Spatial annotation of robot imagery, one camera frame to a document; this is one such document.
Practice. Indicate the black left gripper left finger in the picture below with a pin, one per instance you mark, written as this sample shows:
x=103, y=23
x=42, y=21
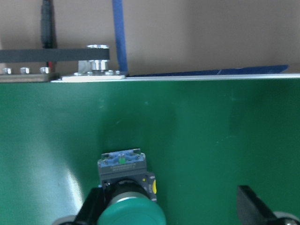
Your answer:
x=92, y=208

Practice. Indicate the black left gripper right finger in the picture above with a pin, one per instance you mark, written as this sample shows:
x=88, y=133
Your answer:
x=251, y=210

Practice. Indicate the green conveyor belt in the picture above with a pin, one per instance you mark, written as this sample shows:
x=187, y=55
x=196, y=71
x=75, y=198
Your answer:
x=202, y=136

